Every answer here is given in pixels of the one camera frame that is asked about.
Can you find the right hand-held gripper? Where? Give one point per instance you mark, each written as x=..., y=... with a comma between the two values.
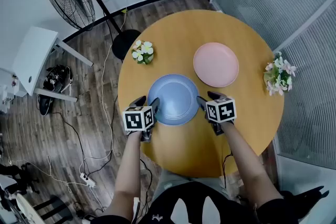
x=221, y=111

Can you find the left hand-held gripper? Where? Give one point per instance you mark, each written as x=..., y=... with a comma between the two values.
x=135, y=120

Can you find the blue plate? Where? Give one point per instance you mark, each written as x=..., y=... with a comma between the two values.
x=174, y=99

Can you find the pink plate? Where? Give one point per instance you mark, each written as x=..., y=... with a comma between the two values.
x=215, y=64

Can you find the person's right forearm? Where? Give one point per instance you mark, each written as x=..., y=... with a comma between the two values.
x=249, y=165

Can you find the person's left forearm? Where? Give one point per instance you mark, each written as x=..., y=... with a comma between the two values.
x=126, y=173

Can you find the small white flower pot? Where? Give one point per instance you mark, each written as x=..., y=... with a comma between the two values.
x=143, y=52

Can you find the pink and white flower pot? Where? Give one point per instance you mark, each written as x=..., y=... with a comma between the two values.
x=279, y=74

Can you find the person's grey shorts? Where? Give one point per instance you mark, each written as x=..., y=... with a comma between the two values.
x=168, y=181

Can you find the black device on floor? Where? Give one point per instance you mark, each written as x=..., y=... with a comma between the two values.
x=57, y=78

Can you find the white power strip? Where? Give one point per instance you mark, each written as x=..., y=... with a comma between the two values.
x=88, y=179

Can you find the black shoe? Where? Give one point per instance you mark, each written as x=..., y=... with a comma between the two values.
x=46, y=105

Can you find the person's black printed shirt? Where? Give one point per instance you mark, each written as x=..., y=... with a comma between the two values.
x=189, y=207

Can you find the white desk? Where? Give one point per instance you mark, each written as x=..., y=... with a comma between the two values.
x=34, y=55

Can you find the white machine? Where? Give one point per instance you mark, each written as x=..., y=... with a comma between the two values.
x=8, y=90

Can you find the black stool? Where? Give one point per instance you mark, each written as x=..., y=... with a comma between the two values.
x=52, y=208

